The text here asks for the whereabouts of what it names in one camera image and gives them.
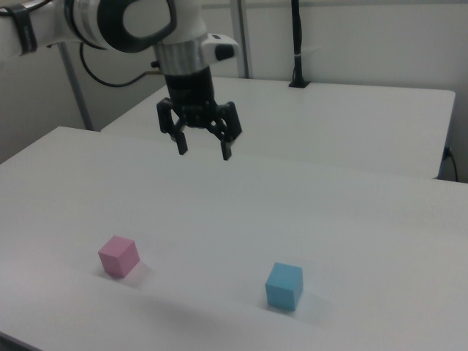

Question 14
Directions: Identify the black wall cable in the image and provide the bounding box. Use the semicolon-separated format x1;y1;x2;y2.
443;146;459;182

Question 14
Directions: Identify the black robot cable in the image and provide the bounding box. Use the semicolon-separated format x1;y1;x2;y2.
79;44;164;88

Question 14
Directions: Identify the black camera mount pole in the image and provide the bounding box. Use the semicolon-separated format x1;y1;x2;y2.
288;0;311;88

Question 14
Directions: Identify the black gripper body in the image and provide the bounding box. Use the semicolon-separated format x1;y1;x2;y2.
164;67;221;129

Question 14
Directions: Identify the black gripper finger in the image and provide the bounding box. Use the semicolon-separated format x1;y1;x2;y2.
156;97;189;156
206;101;244;162

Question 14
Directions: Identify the white side table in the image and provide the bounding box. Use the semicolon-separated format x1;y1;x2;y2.
100;75;456;180

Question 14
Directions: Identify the grey metal frame post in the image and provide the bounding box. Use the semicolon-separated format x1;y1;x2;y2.
57;40;94;131
230;0;254;79

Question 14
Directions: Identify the blue cube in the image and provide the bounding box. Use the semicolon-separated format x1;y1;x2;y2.
264;261;304;312

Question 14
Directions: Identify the pink cube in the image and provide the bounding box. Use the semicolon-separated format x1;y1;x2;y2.
97;235;141;280

